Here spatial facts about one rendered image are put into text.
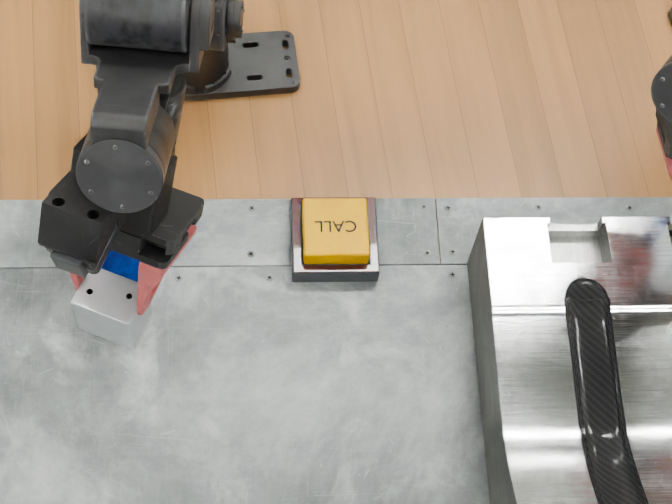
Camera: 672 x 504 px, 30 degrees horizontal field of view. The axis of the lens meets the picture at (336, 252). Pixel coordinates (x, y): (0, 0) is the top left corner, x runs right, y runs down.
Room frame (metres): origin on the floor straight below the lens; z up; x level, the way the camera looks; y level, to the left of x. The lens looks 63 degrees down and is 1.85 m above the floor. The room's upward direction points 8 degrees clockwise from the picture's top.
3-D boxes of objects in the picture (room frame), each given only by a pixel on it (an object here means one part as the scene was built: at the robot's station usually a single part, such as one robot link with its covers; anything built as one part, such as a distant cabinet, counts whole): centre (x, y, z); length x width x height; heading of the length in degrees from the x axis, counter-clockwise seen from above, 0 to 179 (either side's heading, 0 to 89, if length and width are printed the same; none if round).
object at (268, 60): (0.72, 0.16, 0.84); 0.20 x 0.07 x 0.08; 104
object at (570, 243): (0.53, -0.21, 0.87); 0.05 x 0.05 x 0.04; 9
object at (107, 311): (0.44, 0.16, 0.92); 0.13 x 0.05 x 0.05; 166
